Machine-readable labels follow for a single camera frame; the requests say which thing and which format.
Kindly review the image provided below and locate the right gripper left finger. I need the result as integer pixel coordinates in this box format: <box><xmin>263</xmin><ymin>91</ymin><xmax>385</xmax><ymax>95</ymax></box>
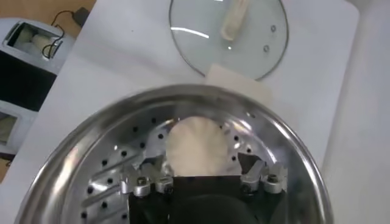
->
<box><xmin>120</xmin><ymin>158</ymin><xmax>175</xmax><ymax>198</ymax></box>

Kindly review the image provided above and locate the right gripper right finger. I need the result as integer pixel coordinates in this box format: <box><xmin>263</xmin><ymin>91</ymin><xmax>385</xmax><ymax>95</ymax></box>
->
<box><xmin>236</xmin><ymin>151</ymin><xmax>289</xmax><ymax>196</ymax></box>

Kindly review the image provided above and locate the white steamed baozi bun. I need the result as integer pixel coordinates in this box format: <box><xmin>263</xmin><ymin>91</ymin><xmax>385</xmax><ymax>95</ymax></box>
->
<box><xmin>165</xmin><ymin>116</ymin><xmax>243</xmax><ymax>177</ymax></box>

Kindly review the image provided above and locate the round glass pot lid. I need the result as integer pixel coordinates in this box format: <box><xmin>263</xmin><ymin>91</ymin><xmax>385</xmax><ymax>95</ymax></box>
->
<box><xmin>168</xmin><ymin>0</ymin><xmax>290</xmax><ymax>82</ymax></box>

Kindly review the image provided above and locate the perforated steel steamer basket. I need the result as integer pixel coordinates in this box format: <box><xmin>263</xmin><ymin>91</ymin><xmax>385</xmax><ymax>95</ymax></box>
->
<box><xmin>13</xmin><ymin>84</ymin><xmax>335</xmax><ymax>224</ymax></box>

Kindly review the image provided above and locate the thin black cable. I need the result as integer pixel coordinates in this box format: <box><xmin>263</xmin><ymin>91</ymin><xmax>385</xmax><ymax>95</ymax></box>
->
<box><xmin>41</xmin><ymin>6</ymin><xmax>91</xmax><ymax>60</ymax></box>

